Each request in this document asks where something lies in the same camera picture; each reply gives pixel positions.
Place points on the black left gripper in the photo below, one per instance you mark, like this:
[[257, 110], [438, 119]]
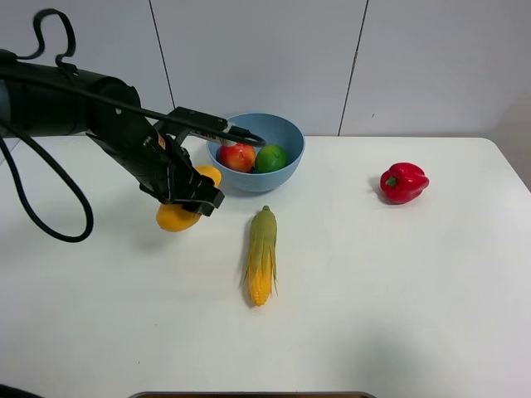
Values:
[[161, 167]]

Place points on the yellow mango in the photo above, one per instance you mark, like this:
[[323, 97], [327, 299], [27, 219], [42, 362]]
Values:
[[174, 218]]

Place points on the red apple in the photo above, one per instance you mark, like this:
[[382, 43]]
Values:
[[238, 157]]

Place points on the green lime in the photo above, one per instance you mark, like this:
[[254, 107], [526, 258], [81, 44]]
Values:
[[271, 158]]

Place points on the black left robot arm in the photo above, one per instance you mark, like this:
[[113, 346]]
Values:
[[40, 111]]

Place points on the blue plastic bowl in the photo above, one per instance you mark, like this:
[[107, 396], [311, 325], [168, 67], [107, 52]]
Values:
[[274, 130]]

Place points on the corn cob with husk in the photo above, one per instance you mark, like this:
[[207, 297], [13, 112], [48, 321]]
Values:
[[260, 268]]

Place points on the red bell pepper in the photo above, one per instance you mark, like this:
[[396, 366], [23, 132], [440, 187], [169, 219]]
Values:
[[403, 182]]

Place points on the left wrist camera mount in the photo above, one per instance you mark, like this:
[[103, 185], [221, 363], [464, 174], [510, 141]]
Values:
[[192, 123]]

